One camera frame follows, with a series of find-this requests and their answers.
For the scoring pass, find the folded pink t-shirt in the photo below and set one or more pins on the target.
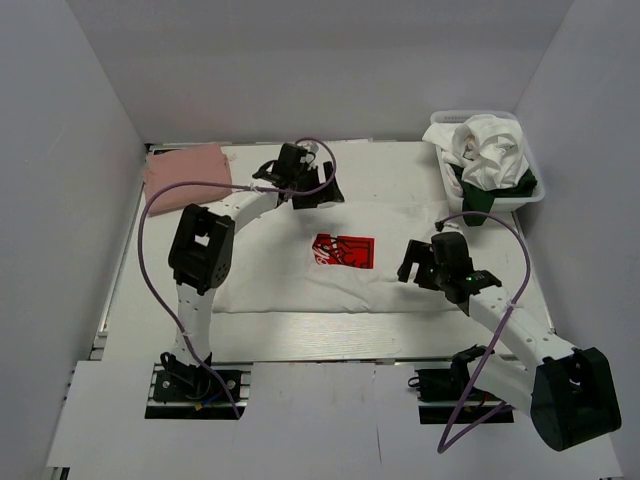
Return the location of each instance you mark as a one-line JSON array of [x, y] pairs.
[[205, 163]]

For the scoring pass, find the white plastic basket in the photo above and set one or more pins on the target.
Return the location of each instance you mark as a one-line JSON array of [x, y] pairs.
[[490, 165]]

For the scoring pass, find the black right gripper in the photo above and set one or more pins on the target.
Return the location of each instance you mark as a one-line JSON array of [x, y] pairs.
[[417, 252]]

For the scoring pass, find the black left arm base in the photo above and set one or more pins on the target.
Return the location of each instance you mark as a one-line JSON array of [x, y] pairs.
[[189, 392]]

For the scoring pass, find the white t-shirt green print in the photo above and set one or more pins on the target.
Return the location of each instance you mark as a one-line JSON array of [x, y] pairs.
[[490, 165]]

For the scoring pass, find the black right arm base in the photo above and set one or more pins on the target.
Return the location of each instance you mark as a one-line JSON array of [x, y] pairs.
[[439, 389]]

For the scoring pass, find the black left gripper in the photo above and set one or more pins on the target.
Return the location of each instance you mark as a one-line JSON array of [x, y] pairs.
[[330, 195]]

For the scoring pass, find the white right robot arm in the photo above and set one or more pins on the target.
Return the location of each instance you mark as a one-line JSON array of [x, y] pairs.
[[567, 392]]

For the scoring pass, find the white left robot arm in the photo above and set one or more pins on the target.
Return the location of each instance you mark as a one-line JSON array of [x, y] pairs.
[[201, 253]]

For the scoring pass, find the white t-shirt red print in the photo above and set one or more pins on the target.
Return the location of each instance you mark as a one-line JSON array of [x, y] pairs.
[[342, 258]]

